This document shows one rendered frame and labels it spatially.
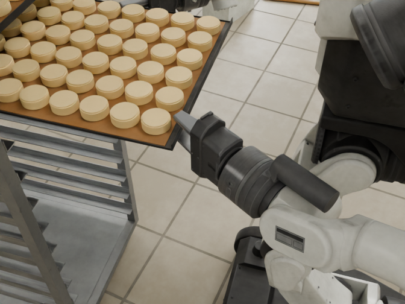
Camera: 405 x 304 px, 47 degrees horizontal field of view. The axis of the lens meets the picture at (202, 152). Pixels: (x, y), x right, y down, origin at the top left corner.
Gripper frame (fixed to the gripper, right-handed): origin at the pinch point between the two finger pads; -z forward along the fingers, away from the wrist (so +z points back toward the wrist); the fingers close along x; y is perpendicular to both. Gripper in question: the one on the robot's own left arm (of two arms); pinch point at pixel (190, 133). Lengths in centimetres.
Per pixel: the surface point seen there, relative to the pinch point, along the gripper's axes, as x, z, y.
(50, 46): 1.4, -35.7, 4.5
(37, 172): -73, -79, 4
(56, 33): 1.4, -38.9, 1.1
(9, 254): -53, -39, 29
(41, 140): -55, -73, 1
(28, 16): 1, -50, 2
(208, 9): -101, -151, -151
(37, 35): 0.5, -42.2, 4.0
